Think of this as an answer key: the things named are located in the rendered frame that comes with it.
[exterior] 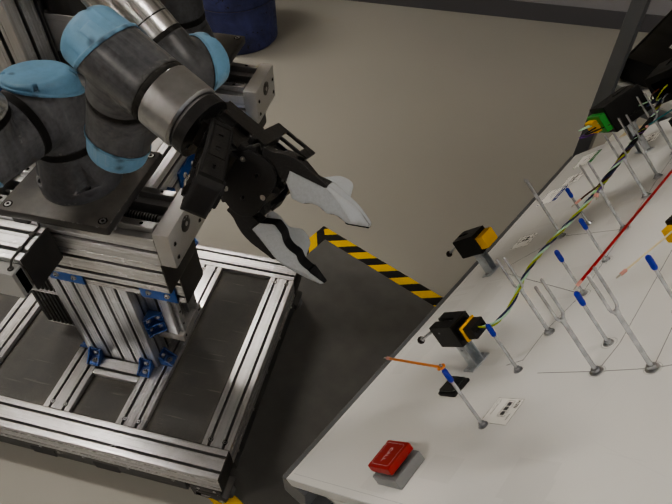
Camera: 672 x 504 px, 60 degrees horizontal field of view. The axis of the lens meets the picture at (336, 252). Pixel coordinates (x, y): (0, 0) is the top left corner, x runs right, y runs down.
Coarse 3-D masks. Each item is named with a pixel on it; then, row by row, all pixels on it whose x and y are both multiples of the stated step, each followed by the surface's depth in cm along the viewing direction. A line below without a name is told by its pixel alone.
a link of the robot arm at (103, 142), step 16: (96, 112) 62; (96, 128) 65; (112, 128) 64; (128, 128) 64; (144, 128) 66; (96, 144) 67; (112, 144) 66; (128, 144) 66; (144, 144) 69; (96, 160) 69; (112, 160) 68; (128, 160) 69; (144, 160) 72
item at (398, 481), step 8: (408, 456) 80; (416, 456) 79; (408, 464) 78; (416, 464) 79; (376, 472) 81; (400, 472) 78; (408, 472) 78; (376, 480) 81; (384, 480) 79; (392, 480) 77; (400, 480) 77; (408, 480) 78; (400, 488) 77
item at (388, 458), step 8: (392, 440) 82; (384, 448) 82; (392, 448) 80; (400, 448) 79; (408, 448) 79; (376, 456) 81; (384, 456) 80; (392, 456) 79; (400, 456) 78; (368, 464) 81; (376, 464) 79; (384, 464) 78; (392, 464) 77; (400, 464) 78; (384, 472) 78; (392, 472) 77
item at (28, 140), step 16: (0, 96) 86; (0, 112) 84; (16, 112) 89; (0, 128) 84; (16, 128) 88; (32, 128) 90; (0, 144) 86; (16, 144) 88; (32, 144) 91; (0, 160) 87; (16, 160) 89; (32, 160) 93; (0, 176) 88
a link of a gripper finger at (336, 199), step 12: (288, 180) 56; (300, 180) 55; (336, 180) 59; (348, 180) 60; (300, 192) 56; (312, 192) 55; (324, 192) 55; (336, 192) 55; (348, 192) 57; (324, 204) 56; (336, 204) 55; (348, 204) 55; (348, 216) 55; (360, 216) 55
